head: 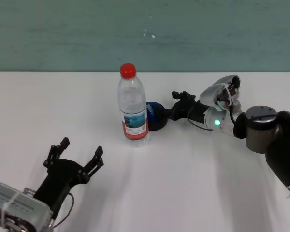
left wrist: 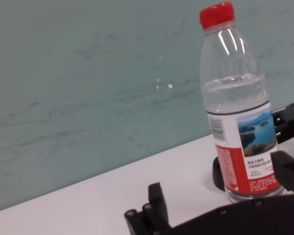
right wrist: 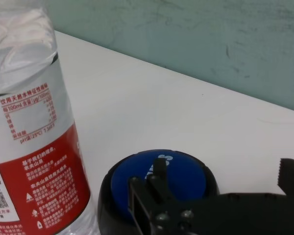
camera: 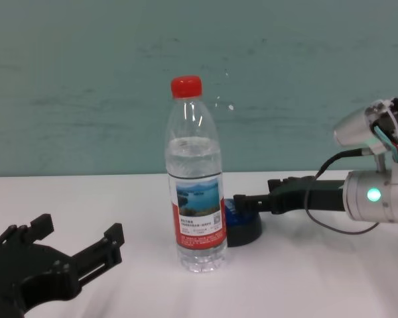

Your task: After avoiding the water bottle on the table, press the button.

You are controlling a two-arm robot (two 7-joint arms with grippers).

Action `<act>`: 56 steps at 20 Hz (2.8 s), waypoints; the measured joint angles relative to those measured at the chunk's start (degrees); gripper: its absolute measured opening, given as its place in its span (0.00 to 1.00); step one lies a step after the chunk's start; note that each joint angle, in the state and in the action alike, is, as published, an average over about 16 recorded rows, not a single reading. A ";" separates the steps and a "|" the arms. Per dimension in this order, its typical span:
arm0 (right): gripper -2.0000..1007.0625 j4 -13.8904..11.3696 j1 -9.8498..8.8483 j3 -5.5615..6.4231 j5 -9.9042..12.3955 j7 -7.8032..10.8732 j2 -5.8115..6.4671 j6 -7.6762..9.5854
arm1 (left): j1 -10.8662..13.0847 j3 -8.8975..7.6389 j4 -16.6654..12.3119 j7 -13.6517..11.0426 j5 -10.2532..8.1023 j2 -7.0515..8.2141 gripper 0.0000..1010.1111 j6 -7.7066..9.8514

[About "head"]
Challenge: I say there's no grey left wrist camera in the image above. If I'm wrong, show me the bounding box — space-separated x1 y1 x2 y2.
0 182 54 232

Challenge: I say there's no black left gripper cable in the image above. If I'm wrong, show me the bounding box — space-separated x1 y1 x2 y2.
49 192 75 228

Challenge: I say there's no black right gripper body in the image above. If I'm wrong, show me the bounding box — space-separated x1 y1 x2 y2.
170 98 208 129

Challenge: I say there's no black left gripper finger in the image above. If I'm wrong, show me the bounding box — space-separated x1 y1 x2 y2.
78 145 105 185
43 137 71 170

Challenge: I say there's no white zip tie left camera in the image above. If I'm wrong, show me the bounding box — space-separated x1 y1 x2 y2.
0 191 23 221

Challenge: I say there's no clear water bottle red cap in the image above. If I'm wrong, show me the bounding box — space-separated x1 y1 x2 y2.
117 62 150 148

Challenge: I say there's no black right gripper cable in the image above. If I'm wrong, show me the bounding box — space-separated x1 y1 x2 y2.
187 105 215 131

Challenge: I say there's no blue push button black base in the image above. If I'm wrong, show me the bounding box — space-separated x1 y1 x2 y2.
146 101 168 132

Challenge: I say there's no white zip tie camera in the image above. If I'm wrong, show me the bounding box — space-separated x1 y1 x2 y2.
222 83 235 112
0 191 23 221

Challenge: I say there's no white zip tie right camera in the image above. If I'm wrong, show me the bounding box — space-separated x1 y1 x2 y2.
222 83 235 112

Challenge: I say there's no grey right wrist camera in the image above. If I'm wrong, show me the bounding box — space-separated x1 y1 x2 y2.
199 75 243 112

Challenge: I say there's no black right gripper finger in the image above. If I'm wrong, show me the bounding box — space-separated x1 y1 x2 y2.
159 108 175 121
172 90 197 103

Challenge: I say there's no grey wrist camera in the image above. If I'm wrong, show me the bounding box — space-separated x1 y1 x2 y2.
199 75 243 112
0 182 54 232

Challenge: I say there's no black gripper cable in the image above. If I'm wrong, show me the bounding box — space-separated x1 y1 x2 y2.
49 192 75 228
187 105 215 131

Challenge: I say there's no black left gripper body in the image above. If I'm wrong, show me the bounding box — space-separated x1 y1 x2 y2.
33 158 90 218

